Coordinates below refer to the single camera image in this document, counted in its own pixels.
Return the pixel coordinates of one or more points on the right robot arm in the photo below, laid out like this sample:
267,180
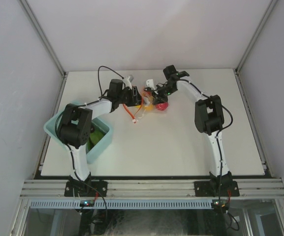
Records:
210,116

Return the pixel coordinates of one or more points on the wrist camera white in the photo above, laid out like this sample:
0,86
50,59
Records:
128,81
149,84

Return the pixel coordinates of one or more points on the clear zip top bag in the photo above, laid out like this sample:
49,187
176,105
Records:
147,99

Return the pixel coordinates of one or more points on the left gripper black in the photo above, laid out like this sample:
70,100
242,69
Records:
136,100

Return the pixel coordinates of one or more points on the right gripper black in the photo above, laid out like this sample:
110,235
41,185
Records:
158,98

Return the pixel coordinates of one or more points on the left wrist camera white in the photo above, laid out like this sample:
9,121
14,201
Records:
128,81

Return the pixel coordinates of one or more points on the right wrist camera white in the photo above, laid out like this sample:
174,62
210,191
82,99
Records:
149,84

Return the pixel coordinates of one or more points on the fake red yellow apple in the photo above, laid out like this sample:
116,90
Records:
162,106

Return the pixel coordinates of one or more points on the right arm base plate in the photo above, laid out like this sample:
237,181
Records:
206,189

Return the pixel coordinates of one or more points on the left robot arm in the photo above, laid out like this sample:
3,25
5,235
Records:
80,170

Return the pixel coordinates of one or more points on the teal plastic bin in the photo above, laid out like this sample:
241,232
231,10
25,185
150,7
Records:
79,126

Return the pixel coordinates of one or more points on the blue slotted cable duct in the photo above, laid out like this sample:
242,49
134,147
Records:
122,204

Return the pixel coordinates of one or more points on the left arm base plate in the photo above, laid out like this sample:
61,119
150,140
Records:
77,189

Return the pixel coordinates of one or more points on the aluminium rail frame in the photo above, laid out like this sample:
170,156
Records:
271,188

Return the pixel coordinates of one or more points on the fake green vegetable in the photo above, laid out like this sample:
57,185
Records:
94,138

